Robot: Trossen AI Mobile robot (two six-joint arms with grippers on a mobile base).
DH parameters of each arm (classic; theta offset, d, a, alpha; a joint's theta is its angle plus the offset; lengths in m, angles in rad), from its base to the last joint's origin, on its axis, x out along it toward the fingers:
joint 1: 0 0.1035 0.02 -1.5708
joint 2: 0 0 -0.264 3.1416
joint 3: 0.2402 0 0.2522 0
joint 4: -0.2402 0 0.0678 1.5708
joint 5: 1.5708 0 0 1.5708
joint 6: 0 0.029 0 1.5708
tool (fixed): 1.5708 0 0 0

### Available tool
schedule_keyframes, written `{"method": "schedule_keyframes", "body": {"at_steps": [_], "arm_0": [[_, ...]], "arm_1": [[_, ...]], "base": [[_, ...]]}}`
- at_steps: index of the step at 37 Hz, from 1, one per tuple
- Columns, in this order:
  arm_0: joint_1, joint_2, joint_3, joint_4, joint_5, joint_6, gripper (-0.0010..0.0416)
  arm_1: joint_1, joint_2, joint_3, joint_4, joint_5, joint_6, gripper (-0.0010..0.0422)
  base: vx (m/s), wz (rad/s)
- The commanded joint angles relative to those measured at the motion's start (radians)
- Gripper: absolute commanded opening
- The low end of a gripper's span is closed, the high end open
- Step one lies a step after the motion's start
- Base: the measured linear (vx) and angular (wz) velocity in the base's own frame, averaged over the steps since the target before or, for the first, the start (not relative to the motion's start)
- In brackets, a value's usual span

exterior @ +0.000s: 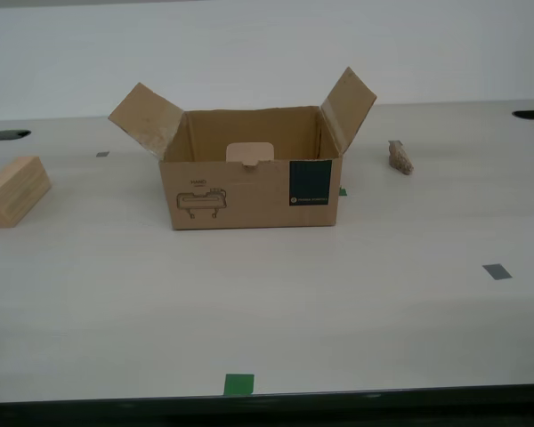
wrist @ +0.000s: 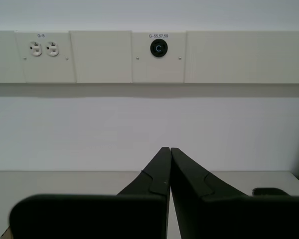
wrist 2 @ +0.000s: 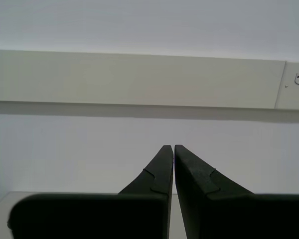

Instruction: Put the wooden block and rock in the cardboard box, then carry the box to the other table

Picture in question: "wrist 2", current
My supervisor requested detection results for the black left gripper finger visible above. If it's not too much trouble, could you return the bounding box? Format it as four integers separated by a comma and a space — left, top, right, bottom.
7, 145, 174, 239
174, 144, 299, 239

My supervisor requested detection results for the beige duplex outlet cover plate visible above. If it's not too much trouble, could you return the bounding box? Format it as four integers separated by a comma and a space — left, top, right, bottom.
275, 61, 299, 111

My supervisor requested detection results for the beige wall raceway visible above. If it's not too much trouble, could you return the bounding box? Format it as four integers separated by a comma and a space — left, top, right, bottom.
0, 49, 299, 111

